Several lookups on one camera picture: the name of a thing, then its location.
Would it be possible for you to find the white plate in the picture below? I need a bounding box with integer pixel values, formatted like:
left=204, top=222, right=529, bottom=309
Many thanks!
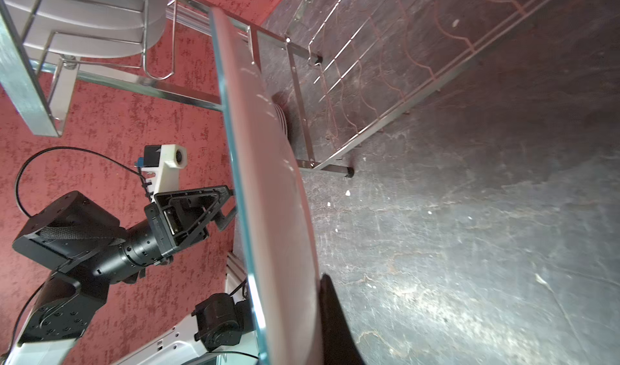
left=210, top=8, right=324, bottom=364
left=273, top=103, right=288, bottom=138
left=3, top=0, right=170, bottom=59

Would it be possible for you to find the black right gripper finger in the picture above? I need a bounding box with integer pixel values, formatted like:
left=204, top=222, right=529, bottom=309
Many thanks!
left=319, top=274, right=365, bottom=365

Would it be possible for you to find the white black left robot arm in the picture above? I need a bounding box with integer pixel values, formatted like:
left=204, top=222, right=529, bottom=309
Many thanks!
left=1, top=186, right=260, bottom=364

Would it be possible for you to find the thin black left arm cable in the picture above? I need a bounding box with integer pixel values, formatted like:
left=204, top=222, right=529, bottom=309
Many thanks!
left=14, top=145, right=146, bottom=219

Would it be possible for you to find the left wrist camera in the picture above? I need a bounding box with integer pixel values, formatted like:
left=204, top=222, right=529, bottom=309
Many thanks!
left=136, top=145, right=188, bottom=202

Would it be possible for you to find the stainless steel dish rack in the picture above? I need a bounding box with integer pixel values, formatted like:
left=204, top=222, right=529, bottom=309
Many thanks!
left=1, top=0, right=553, bottom=178

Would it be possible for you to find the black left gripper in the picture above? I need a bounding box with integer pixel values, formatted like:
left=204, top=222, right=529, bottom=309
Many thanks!
left=145, top=185, right=237, bottom=258

